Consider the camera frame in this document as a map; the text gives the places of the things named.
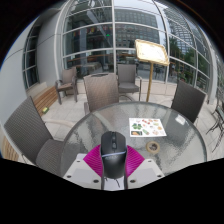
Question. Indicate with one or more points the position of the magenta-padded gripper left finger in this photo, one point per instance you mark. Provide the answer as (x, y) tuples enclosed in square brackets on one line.
[(78, 171)]

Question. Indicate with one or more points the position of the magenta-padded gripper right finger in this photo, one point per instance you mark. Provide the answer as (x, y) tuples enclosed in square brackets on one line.
[(146, 170)]

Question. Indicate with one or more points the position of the black computer mouse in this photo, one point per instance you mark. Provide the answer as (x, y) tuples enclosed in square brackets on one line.
[(113, 154)]

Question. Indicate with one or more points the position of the brown tape roll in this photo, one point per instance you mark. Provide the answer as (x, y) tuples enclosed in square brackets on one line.
[(148, 146)]

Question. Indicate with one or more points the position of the colourful laminated menu card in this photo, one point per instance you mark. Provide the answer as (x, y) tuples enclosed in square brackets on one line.
[(146, 127)]

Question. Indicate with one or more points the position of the brown wicker chair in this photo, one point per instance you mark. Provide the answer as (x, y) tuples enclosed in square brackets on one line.
[(26, 130), (188, 100), (100, 91), (127, 75), (68, 77)]

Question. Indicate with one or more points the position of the wooden slat bench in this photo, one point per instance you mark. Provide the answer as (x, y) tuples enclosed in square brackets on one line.
[(46, 98), (8, 150)]

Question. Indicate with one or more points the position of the dark metal bistro table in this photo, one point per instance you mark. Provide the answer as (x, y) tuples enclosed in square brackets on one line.
[(218, 115)]

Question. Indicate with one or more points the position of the gold menu stand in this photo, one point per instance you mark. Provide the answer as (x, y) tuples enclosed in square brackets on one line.
[(151, 51)]

